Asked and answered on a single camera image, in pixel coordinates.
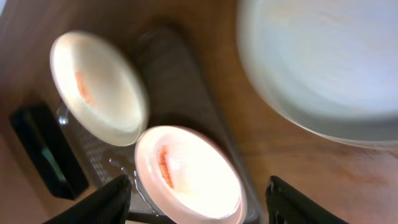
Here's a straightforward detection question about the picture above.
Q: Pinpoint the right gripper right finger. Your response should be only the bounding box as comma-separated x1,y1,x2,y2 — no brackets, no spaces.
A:
265,175,348,224

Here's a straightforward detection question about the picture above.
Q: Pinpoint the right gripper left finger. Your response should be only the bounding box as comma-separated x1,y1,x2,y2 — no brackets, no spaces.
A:
45,175,132,224

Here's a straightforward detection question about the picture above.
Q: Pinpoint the white plate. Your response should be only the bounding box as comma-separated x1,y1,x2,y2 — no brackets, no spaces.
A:
50,30,150,146
135,126,248,223
237,0,397,149

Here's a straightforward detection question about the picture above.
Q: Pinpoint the white plate top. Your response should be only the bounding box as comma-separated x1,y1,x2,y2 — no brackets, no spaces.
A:
50,30,150,146

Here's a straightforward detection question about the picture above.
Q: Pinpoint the small black tray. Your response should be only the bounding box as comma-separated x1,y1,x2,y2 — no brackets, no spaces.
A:
9,103,89,200

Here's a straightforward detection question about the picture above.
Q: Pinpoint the large brown tray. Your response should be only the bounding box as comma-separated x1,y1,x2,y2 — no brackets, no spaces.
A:
57,27,267,223

